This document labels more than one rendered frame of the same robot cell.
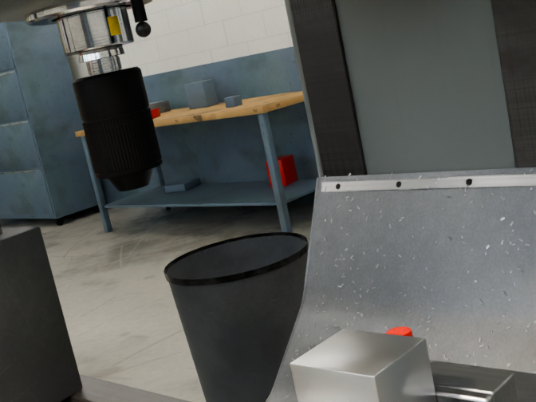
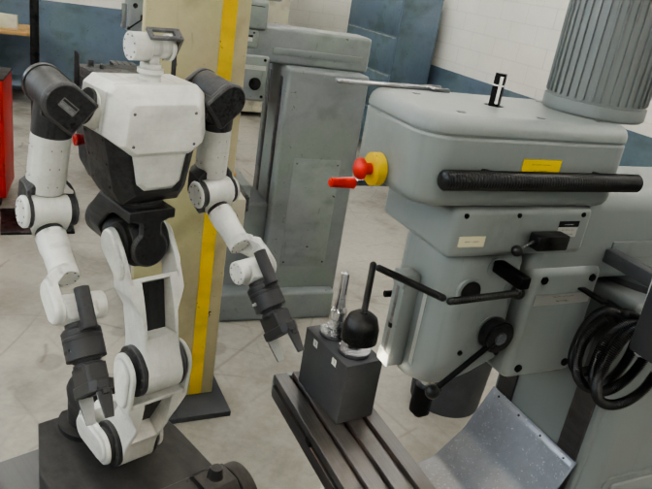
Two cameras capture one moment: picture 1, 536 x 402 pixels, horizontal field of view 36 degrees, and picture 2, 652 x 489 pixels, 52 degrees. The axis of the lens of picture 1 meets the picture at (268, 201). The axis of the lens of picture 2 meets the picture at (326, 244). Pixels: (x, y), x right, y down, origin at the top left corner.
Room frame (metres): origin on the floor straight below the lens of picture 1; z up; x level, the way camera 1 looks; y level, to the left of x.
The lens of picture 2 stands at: (-0.74, -0.02, 2.07)
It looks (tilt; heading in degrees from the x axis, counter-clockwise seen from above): 22 degrees down; 17
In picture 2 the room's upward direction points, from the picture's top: 9 degrees clockwise
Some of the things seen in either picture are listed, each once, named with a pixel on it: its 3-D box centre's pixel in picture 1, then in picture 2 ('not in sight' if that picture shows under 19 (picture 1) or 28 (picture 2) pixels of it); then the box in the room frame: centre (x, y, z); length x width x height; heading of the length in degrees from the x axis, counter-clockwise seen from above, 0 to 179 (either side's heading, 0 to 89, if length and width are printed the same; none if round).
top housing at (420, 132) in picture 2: not in sight; (490, 146); (0.57, 0.08, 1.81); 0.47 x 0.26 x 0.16; 134
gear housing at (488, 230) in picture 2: not in sight; (485, 210); (0.59, 0.06, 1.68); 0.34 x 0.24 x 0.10; 134
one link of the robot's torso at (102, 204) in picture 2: not in sight; (126, 220); (0.72, 0.99, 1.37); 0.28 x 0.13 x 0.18; 62
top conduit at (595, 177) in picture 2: not in sight; (546, 180); (0.48, -0.04, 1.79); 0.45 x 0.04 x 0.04; 134
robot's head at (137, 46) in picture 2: not in sight; (148, 51); (0.68, 0.92, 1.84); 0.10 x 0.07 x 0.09; 152
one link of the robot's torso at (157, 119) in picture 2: not in sight; (135, 127); (0.71, 0.97, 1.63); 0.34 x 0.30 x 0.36; 152
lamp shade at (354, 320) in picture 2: not in sight; (361, 325); (0.40, 0.22, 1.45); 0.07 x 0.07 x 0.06
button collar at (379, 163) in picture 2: not in sight; (374, 169); (0.40, 0.25, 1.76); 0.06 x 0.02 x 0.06; 44
